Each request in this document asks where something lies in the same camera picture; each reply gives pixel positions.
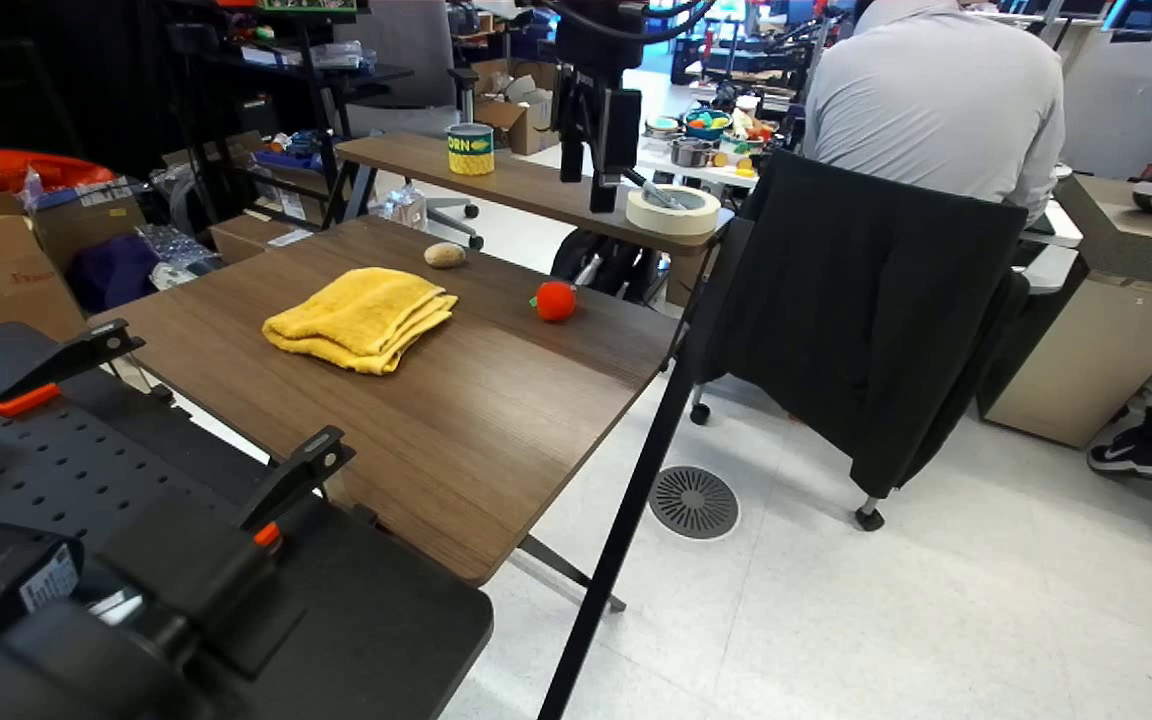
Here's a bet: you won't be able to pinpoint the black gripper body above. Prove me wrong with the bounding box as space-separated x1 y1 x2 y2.
553 64 642 211

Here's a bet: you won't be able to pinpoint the red toy strawberry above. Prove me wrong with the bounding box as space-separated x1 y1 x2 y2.
534 281 579 324

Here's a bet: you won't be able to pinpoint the yellow towel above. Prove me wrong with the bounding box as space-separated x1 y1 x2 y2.
262 268 457 374

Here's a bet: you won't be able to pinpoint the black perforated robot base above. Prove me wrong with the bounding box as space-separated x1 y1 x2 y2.
0 324 491 720

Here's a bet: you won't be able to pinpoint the cardboard box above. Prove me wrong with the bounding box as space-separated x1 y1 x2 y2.
471 60 557 154

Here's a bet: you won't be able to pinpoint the wooden side desk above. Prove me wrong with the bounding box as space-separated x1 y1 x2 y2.
336 130 728 254

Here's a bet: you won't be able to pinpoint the white tape roll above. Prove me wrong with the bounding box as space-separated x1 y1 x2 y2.
626 183 719 234

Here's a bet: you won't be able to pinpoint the yellow green labelled can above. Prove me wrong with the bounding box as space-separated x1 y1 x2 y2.
447 124 498 175

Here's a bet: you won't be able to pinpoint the small beige potato toy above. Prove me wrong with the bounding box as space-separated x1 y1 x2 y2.
420 239 470 268

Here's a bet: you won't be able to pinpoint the black office chair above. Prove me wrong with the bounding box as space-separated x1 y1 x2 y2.
699 151 1028 533

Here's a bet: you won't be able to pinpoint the person in grey shirt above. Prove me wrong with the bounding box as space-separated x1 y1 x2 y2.
806 0 1065 217

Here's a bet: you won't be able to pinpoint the round floor drain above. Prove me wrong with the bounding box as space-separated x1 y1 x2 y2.
651 463 741 538

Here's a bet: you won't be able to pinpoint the black clamp orange tips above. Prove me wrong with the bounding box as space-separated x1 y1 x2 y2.
0 319 140 420

